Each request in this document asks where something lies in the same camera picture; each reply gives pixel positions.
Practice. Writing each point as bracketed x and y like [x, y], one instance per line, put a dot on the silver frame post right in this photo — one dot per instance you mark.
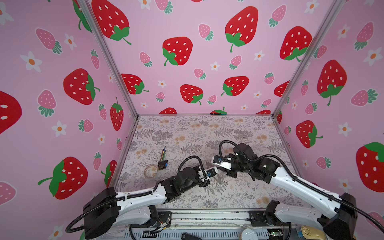
[321, 33]

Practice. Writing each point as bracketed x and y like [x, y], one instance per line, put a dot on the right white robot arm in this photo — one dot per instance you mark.
[336, 215]

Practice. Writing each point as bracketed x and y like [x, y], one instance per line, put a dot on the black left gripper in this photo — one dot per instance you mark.
[195, 169]

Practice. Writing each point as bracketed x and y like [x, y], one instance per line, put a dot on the white round disc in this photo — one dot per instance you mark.
[248, 234]

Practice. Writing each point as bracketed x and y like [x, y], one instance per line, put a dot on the silver frame post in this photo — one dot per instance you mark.
[90, 17]
[321, 33]

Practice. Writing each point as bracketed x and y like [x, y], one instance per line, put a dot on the gold computer mouse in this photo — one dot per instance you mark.
[309, 233]

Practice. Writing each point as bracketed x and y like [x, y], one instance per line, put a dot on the black device on base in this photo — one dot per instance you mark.
[186, 236]

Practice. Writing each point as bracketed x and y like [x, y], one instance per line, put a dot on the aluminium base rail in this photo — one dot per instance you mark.
[217, 224]

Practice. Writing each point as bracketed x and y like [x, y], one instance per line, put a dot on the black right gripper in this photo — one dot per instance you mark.
[230, 173]

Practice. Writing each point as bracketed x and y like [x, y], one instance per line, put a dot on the silver frame post left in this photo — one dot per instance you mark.
[90, 17]

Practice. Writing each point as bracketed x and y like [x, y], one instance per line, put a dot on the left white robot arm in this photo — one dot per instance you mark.
[109, 208]

